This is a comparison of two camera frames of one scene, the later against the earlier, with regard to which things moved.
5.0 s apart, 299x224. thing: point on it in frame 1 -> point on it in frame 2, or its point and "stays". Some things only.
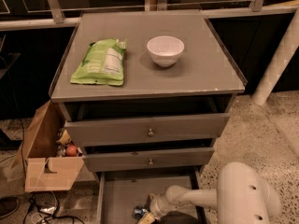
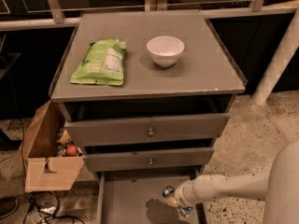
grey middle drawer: x=166 y=160 stays
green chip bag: x=102 y=63 stays
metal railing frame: x=156 y=0 stays
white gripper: x=156 y=203 -> x=180 y=194
